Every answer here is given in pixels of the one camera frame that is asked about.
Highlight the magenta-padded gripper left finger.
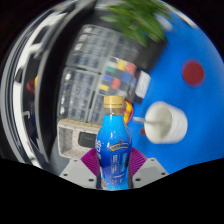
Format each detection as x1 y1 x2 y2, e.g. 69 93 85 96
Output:
59 148 100 189

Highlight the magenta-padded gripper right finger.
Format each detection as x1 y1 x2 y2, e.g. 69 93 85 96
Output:
128 147 169 188

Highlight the blue drink bottle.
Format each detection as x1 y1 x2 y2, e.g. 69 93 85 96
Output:
95 95 133 191

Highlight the beige perforated tray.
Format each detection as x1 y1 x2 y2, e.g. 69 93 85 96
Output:
57 119 103 160

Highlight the black rectangular speaker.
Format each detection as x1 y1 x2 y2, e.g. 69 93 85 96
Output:
77 131 99 148

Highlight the white spoon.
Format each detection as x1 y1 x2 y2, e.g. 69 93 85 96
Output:
133 116 168 127

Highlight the yellow multimeter with red leads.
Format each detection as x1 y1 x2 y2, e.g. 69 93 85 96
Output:
122 99 134 125

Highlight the grey small-parts drawer cabinet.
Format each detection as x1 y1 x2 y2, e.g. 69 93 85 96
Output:
66 23 119 74
111 31 148 64
88 93 108 124
57 66 101 123

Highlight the black box with white label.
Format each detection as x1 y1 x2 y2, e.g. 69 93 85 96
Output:
128 69 152 104

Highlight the dark overhead workbench shelf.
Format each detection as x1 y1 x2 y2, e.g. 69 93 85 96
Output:
0 0 81 168

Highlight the drawer cabinet with coloured drawers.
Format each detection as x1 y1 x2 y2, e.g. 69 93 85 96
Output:
97 56 139 98

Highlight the flat round red coaster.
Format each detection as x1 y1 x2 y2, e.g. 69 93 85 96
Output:
181 58 206 88

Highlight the plain black box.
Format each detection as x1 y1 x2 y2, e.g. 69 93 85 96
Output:
143 33 168 73

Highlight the green potted plant, white pot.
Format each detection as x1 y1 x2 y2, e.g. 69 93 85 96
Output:
99 0 174 48

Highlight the white mug with red handle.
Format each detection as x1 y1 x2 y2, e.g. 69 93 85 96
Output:
139 100 189 145

